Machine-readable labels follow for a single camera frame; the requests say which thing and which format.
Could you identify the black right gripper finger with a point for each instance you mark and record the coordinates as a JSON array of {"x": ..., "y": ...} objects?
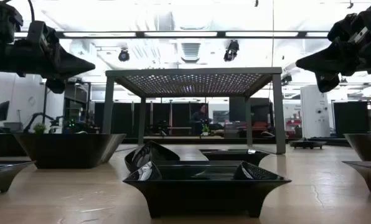
[
  {"x": 331, "y": 54},
  {"x": 328, "y": 67}
]

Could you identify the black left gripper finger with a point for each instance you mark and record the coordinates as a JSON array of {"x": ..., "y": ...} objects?
[
  {"x": 64, "y": 71},
  {"x": 70, "y": 59}
]

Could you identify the black pot with soil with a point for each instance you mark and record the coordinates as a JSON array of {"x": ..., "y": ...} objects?
[{"x": 67, "y": 152}]

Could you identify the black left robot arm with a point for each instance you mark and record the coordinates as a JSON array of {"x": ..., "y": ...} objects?
[{"x": 2, "y": 21}]

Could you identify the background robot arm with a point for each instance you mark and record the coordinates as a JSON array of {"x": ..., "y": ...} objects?
[{"x": 37, "y": 114}]

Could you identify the dark equipment rack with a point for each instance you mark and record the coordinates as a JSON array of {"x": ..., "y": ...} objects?
[{"x": 76, "y": 105}]

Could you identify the white cabinet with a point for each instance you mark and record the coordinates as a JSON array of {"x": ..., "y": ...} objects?
[{"x": 313, "y": 105}]

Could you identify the black hanging spotlight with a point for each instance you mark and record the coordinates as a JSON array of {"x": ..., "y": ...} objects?
[
  {"x": 231, "y": 51},
  {"x": 286, "y": 79},
  {"x": 124, "y": 56}
]

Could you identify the black partition panel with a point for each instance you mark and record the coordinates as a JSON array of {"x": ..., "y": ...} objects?
[{"x": 350, "y": 118}]

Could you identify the black computer monitor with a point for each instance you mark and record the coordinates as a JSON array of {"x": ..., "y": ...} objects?
[{"x": 4, "y": 110}]

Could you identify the small potted plant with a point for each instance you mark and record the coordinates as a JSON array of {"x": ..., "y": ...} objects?
[
  {"x": 205, "y": 129},
  {"x": 39, "y": 128}
]

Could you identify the red storage shelf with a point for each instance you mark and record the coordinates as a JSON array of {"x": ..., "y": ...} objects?
[{"x": 293, "y": 121}]

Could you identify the black flared square plate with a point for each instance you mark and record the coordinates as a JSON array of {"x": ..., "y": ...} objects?
[
  {"x": 366, "y": 146},
  {"x": 2, "y": 177},
  {"x": 369, "y": 175}
]

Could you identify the overhead LED light bar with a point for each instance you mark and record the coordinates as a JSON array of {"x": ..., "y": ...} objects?
[{"x": 221, "y": 34}]

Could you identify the black teardrop plate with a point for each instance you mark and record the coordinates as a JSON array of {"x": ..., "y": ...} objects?
[
  {"x": 146, "y": 172},
  {"x": 148, "y": 155}
]

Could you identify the ceiling air vent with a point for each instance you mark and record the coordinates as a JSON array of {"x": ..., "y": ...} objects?
[{"x": 190, "y": 51}]

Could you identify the grey perforated metal riser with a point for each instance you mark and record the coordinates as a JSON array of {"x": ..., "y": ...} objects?
[{"x": 191, "y": 72}]

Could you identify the wooden workbench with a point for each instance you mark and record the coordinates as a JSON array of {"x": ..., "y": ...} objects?
[{"x": 179, "y": 127}]

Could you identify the person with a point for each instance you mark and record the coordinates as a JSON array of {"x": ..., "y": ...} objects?
[{"x": 199, "y": 119}]

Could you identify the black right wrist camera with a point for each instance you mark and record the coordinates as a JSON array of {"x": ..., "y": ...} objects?
[{"x": 341, "y": 28}]

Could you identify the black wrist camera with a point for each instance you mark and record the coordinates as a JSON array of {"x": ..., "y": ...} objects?
[
  {"x": 341, "y": 28},
  {"x": 37, "y": 32}
]

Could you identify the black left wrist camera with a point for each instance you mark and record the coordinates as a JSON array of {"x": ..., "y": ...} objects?
[{"x": 37, "y": 32}]

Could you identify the black wall screen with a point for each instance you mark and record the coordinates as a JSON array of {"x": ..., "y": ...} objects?
[{"x": 257, "y": 109}]

